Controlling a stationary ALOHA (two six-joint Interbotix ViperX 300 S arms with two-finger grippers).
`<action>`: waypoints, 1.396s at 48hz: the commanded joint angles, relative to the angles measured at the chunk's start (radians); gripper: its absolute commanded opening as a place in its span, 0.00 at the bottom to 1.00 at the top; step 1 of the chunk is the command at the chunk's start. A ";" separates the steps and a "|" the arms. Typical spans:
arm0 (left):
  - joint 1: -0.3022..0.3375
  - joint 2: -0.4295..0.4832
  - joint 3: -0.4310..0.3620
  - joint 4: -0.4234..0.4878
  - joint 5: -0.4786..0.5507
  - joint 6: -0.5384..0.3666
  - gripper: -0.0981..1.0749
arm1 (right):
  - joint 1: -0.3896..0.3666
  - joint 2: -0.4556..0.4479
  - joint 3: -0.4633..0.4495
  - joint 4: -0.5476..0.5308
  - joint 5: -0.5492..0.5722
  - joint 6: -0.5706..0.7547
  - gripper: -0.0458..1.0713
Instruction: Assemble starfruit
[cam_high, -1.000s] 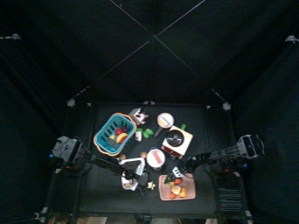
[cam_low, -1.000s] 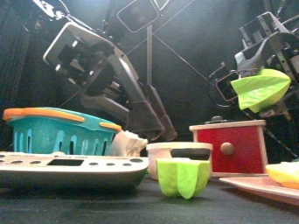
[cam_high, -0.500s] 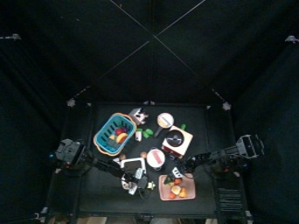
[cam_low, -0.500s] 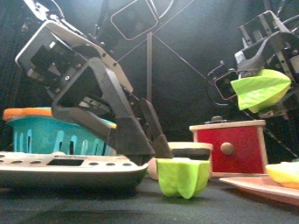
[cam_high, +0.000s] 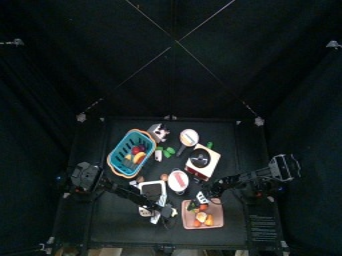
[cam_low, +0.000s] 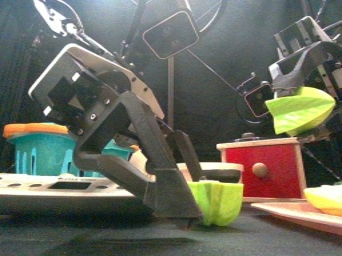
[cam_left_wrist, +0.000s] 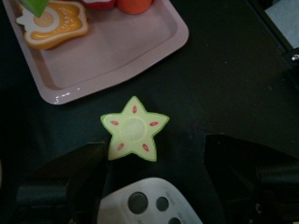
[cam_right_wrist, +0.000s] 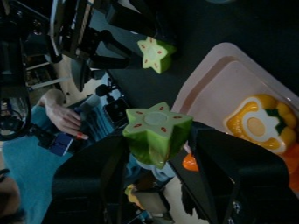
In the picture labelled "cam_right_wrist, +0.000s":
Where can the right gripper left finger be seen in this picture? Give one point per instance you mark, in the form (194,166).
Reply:
(86,186)

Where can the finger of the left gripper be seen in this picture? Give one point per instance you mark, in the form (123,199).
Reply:
(117,62)
(145,20)

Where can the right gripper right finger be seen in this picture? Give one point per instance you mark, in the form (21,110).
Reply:
(241,186)

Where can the small blue box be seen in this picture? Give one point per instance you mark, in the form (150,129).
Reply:
(62,144)

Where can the person's forearm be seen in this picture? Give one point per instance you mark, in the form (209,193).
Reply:
(53,97)

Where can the person's hand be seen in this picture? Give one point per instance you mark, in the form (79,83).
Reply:
(65,118)

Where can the orange toy food piece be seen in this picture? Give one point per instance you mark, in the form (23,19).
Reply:
(292,166)

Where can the small orange toy piece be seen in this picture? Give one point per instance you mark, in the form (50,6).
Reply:
(190,163)

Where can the person's teal clothing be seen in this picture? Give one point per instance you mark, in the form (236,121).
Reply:
(27,175)

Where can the black square device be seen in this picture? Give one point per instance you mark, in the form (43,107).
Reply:
(117,110)

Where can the yellow bell pepper half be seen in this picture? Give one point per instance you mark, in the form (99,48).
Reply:
(257,125)

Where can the pink tray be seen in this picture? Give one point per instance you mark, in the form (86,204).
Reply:
(222,90)

